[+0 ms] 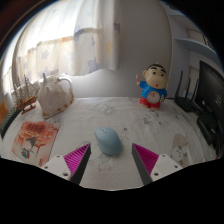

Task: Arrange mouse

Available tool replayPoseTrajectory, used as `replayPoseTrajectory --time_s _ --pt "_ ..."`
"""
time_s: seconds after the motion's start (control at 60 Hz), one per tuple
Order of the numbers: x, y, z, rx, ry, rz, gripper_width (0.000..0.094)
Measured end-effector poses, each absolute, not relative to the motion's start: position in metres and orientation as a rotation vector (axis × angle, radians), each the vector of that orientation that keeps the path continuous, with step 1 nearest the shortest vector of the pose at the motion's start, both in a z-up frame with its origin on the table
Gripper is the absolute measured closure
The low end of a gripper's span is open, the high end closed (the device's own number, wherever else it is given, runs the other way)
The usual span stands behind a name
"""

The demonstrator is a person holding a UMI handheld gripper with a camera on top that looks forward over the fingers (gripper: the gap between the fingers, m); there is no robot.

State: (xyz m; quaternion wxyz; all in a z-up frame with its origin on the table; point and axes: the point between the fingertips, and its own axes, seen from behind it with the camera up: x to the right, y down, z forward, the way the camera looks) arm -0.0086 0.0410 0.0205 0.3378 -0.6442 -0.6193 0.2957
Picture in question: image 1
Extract black monitor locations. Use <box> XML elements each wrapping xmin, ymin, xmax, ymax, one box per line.
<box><xmin>194</xmin><ymin>60</ymin><xmax>224</xmax><ymax>128</ymax></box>

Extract black desk device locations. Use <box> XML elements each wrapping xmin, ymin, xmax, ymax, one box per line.
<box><xmin>196</xmin><ymin>113</ymin><xmax>223</xmax><ymax>156</ymax></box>

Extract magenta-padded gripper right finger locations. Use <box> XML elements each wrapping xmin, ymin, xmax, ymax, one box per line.
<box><xmin>131</xmin><ymin>143</ymin><xmax>184</xmax><ymax>186</ymax></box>

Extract white star-print curtain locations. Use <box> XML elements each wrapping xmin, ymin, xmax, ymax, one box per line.
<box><xmin>3</xmin><ymin>0</ymin><xmax>121</xmax><ymax>98</ymax></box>

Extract cartoon boy figure clock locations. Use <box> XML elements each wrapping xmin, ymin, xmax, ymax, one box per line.
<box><xmin>135</xmin><ymin>63</ymin><xmax>170</xmax><ymax>110</ymax></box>

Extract light blue computer mouse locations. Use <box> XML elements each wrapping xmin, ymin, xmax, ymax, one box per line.
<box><xmin>93</xmin><ymin>126</ymin><xmax>124</xmax><ymax>156</ymax></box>

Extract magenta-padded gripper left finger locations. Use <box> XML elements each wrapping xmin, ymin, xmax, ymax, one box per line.
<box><xmin>41</xmin><ymin>143</ymin><xmax>92</xmax><ymax>186</ymax></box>

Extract red printed mouse pad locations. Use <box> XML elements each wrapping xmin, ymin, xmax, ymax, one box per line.
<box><xmin>11</xmin><ymin>120</ymin><xmax>62</xmax><ymax>167</ymax></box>

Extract large white conch shell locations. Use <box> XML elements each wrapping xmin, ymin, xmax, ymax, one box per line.
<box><xmin>36</xmin><ymin>73</ymin><xmax>75</xmax><ymax>119</ymax></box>

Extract brown wooden chair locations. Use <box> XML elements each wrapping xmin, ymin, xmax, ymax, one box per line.
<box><xmin>0</xmin><ymin>101</ymin><xmax>8</xmax><ymax>126</ymax></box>

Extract white wall shelf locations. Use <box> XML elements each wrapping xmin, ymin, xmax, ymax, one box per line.
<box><xmin>166</xmin><ymin>6</ymin><xmax>218</xmax><ymax>63</ymax></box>

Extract white printed tablecloth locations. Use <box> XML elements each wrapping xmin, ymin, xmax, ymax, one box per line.
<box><xmin>0</xmin><ymin>96</ymin><xmax>218</xmax><ymax>191</ymax></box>

